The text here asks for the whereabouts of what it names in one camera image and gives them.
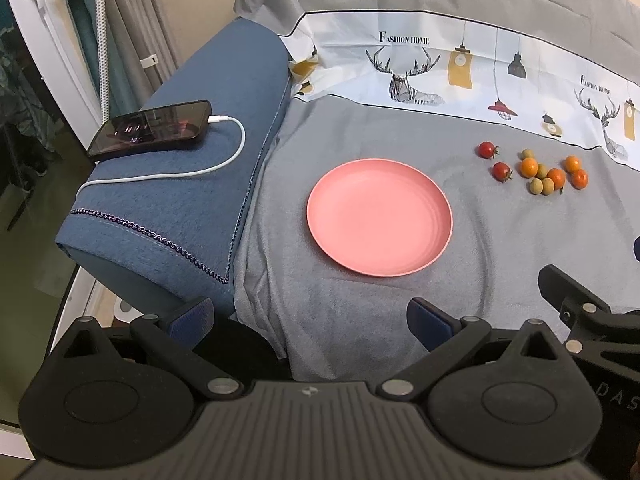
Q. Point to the red cherry tomato with stem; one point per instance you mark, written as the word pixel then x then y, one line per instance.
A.
pixel 501 171

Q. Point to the green-yellow longan top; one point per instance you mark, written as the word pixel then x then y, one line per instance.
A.
pixel 526 153

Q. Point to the pink round plate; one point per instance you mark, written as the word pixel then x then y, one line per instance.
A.
pixel 379 217

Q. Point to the grey curtain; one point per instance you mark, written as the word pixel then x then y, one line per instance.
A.
pixel 142 49

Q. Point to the small orange with stem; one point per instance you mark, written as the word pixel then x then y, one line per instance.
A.
pixel 580 179

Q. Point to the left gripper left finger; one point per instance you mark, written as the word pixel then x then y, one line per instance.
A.
pixel 170 340

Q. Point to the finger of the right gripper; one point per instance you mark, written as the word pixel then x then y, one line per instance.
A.
pixel 566 295

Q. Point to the white door frame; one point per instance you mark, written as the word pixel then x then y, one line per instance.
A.
pixel 51 37

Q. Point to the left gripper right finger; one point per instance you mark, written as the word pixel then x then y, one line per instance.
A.
pixel 450 344

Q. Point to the black smartphone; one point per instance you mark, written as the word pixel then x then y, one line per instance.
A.
pixel 171 127

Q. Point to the green-yellow longan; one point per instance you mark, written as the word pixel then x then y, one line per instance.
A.
pixel 548 186
pixel 542 171
pixel 526 153
pixel 536 186

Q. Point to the small orange kumquat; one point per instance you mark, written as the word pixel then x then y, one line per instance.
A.
pixel 528 168

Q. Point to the blue sofa armrest cover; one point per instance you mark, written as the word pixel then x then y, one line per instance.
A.
pixel 160 229

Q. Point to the small orange mandarin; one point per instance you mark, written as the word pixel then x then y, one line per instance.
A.
pixel 558 177

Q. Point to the grey printed sofa cover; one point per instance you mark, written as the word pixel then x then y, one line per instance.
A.
pixel 330 323

